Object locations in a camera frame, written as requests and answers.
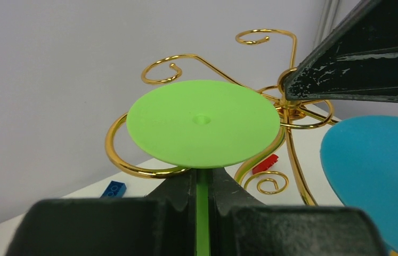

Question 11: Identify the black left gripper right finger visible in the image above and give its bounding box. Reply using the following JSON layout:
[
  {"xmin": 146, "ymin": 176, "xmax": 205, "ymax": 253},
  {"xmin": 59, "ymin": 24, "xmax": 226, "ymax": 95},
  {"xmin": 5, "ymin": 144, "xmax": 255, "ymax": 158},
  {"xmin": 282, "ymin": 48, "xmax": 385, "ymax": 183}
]
[{"xmin": 207, "ymin": 168, "xmax": 387, "ymax": 255}]

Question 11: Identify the gold wire glass rack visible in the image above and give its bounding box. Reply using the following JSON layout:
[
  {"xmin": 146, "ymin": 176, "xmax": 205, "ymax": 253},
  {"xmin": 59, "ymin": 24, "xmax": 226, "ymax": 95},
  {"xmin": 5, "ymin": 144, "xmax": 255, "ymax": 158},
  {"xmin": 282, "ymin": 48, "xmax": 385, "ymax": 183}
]
[{"xmin": 105, "ymin": 29, "xmax": 337, "ymax": 206}]

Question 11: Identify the blue plastic wine glass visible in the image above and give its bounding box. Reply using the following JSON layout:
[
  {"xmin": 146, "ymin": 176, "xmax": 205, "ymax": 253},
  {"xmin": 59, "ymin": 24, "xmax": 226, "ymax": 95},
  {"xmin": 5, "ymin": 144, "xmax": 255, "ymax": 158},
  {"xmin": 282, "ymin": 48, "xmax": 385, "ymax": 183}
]
[{"xmin": 320, "ymin": 115, "xmax": 398, "ymax": 253}]

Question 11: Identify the green plastic wine glass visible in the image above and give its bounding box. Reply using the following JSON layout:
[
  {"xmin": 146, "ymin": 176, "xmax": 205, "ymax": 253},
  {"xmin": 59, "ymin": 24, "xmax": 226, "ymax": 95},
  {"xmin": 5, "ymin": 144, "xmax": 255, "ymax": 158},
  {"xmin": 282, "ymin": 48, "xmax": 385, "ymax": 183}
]
[{"xmin": 126, "ymin": 80, "xmax": 280, "ymax": 255}]

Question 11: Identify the red toy brick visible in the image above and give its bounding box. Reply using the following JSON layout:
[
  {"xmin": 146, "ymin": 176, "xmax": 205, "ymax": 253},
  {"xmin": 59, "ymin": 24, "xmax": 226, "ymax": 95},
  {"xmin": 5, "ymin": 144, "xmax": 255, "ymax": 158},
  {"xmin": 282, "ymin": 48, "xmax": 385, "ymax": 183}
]
[{"xmin": 251, "ymin": 154, "xmax": 279, "ymax": 175}]

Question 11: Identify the blue toy brick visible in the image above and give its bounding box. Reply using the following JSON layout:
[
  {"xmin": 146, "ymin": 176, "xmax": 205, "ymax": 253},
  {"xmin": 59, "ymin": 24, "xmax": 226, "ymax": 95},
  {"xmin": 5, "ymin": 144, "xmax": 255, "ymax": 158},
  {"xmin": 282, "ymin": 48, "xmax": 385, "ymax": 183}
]
[{"xmin": 100, "ymin": 181, "xmax": 127, "ymax": 198}]

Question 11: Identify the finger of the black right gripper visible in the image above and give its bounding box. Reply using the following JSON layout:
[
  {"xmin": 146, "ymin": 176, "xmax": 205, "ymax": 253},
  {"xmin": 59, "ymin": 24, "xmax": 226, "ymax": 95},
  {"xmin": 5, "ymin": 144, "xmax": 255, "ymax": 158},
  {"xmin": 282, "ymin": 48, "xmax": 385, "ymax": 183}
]
[{"xmin": 284, "ymin": 1, "xmax": 398, "ymax": 103}]

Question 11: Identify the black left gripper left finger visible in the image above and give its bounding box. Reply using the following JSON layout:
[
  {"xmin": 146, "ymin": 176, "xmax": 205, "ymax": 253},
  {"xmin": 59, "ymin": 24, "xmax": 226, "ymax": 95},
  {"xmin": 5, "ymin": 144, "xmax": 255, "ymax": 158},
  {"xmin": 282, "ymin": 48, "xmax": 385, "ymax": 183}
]
[{"xmin": 6, "ymin": 170, "xmax": 197, "ymax": 255}]

